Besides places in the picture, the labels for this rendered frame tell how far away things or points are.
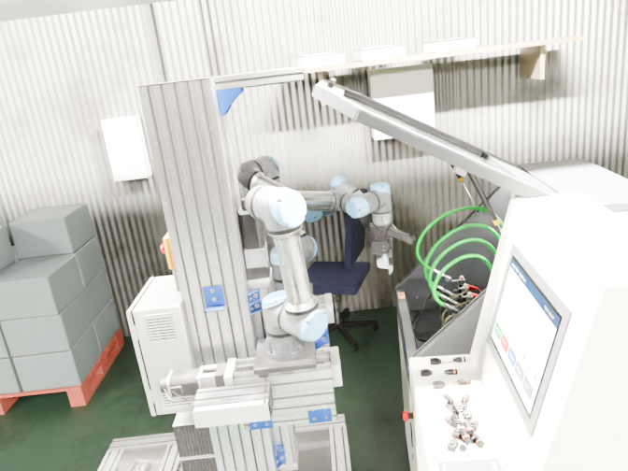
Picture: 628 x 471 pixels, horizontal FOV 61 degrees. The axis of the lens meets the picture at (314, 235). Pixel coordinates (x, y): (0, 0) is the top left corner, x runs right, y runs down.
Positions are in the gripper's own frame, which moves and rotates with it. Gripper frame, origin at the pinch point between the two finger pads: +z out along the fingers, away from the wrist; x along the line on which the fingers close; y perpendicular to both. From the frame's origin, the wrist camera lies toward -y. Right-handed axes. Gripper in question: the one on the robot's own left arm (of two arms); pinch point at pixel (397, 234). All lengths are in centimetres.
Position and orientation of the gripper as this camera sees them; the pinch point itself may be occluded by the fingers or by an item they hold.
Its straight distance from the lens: 223.5
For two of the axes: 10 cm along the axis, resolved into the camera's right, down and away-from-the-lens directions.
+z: 6.9, 7.1, -1.3
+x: -3.0, 1.2, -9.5
